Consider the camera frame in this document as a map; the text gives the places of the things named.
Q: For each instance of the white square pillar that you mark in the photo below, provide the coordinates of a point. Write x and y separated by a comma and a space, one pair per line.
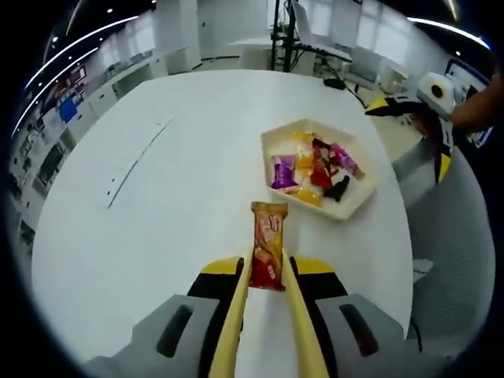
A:
175, 35

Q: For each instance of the white cabinet row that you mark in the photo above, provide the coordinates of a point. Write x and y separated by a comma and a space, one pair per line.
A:
130, 76

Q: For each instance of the black tripod stand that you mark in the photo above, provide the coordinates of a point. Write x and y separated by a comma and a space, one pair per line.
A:
283, 35

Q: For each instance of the golden brown food bar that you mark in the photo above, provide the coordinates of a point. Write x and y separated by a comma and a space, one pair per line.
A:
268, 244

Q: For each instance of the small black food packet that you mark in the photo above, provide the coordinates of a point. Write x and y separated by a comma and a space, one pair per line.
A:
338, 190

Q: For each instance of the white tilted panel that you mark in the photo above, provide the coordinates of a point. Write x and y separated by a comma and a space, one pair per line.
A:
304, 21

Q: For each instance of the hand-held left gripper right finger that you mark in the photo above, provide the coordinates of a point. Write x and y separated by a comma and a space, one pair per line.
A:
370, 334

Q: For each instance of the cream hexagonal container tray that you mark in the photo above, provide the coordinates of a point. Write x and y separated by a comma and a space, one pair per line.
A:
283, 141

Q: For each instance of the grey mesh office chair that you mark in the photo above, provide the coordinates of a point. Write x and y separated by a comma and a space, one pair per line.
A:
453, 236

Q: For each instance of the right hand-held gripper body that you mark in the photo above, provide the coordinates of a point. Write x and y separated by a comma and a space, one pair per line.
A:
443, 102

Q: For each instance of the purple food packet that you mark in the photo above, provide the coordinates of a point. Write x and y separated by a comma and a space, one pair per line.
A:
346, 159
283, 173

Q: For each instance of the small black table object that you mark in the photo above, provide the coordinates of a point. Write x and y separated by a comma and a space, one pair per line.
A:
333, 83

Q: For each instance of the blue box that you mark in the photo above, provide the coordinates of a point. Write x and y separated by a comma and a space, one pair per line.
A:
67, 110

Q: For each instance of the blue framed sign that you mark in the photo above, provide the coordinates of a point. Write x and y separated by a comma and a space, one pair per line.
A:
468, 75

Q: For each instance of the person's right hand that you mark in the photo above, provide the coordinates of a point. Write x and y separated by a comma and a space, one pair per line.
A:
426, 126

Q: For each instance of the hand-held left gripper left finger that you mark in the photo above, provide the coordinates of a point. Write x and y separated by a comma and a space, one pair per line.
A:
165, 330

